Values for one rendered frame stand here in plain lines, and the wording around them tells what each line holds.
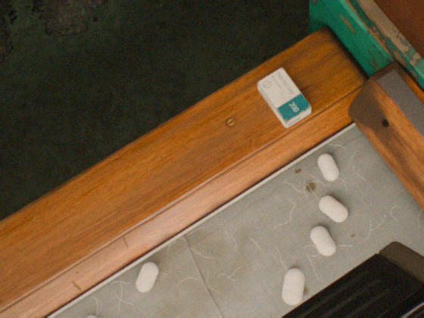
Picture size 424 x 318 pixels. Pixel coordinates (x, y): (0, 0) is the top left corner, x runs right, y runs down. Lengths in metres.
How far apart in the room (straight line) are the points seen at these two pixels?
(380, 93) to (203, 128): 0.21
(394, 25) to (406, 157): 0.13
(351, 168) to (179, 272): 0.23
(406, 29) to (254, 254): 0.29
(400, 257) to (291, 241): 0.35
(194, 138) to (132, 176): 0.08
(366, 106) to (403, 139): 0.05
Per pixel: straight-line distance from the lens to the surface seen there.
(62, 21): 1.82
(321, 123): 0.77
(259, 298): 0.73
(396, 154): 0.69
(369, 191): 0.76
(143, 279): 0.73
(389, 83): 0.67
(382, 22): 0.69
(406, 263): 0.39
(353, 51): 0.79
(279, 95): 0.75
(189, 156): 0.75
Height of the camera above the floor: 1.46
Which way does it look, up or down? 68 degrees down
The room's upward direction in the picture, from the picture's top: 9 degrees counter-clockwise
